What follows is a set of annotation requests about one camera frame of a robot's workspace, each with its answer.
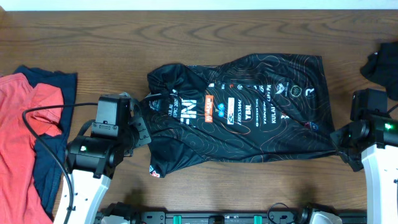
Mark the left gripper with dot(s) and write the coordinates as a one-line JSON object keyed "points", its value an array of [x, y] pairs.
{"points": [[144, 137]]}

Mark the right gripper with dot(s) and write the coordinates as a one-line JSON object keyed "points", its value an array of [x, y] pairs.
{"points": [[337, 137]]}

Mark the black patterned sports jersey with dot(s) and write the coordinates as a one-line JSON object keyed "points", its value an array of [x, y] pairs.
{"points": [[258, 108]]}

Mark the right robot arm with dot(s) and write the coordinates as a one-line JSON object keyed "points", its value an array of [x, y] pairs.
{"points": [[370, 144]]}

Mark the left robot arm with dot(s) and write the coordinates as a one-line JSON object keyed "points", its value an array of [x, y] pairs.
{"points": [[92, 157]]}

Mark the black garment at right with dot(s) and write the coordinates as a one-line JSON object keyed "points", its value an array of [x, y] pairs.
{"points": [[381, 68]]}

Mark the red shirt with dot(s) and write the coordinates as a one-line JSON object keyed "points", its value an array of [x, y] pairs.
{"points": [[20, 202]]}

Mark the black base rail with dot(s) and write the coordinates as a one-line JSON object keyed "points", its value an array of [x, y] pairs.
{"points": [[198, 218]]}

